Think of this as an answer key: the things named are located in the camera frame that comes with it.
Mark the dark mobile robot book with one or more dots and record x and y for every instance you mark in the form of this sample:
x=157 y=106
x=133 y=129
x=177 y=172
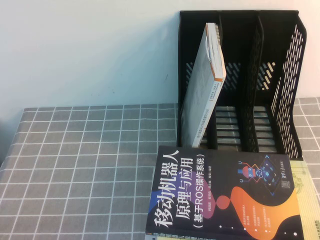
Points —
x=225 y=200

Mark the white book orange stripe spine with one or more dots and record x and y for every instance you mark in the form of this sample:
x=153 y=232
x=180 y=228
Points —
x=200 y=100

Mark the black plastic book stand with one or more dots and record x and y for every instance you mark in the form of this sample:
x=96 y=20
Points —
x=237 y=50

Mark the yellow-green mechanical design book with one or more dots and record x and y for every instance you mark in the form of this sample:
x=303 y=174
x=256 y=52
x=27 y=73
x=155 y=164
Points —
x=308 y=190

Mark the grey checked tablecloth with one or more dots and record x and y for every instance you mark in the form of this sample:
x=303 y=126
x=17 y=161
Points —
x=75 y=162

